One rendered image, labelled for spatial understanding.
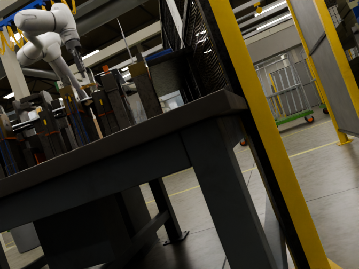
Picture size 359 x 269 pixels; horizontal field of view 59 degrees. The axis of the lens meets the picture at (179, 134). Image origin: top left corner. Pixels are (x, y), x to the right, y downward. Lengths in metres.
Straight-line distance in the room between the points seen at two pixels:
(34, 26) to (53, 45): 0.64
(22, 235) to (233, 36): 4.11
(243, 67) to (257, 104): 0.14
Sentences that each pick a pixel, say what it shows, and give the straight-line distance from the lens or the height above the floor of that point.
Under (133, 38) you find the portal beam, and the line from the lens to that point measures 8.04.
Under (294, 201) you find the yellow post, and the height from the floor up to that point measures 0.30.
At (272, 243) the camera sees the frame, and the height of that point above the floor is 0.23.
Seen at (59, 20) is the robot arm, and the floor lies 1.42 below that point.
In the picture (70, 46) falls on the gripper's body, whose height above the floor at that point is 1.29.
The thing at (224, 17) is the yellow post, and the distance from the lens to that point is 1.23.
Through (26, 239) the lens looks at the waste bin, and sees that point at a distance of 4.81.
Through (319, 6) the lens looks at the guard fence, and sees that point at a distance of 2.75.
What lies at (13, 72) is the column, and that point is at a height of 4.16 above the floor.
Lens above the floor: 0.63
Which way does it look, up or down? 1 degrees up
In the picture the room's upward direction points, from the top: 20 degrees counter-clockwise
